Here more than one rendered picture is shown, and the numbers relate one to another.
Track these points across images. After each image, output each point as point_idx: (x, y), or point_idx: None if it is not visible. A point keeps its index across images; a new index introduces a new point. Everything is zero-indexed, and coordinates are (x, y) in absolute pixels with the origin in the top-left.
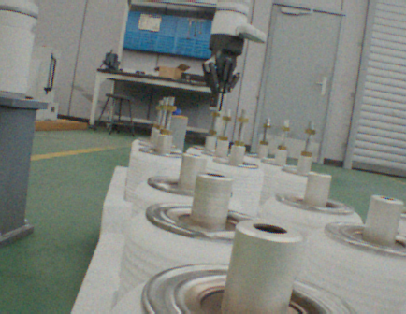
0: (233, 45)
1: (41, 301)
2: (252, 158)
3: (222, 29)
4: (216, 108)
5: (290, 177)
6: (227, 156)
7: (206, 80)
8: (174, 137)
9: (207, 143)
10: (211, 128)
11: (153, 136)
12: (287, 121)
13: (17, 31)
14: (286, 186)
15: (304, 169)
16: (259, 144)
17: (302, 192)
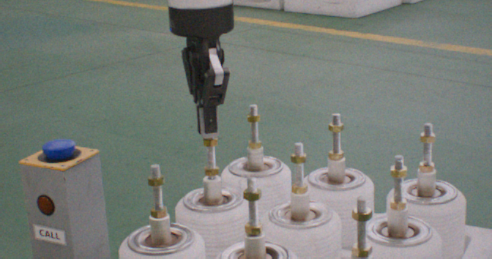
0: (232, 21)
1: None
2: (264, 179)
3: None
4: (217, 133)
5: (444, 210)
6: (329, 214)
7: (208, 99)
8: (91, 197)
9: (214, 192)
10: (212, 166)
11: (165, 233)
12: (339, 118)
13: None
14: (442, 223)
15: (434, 188)
16: (252, 150)
17: (459, 222)
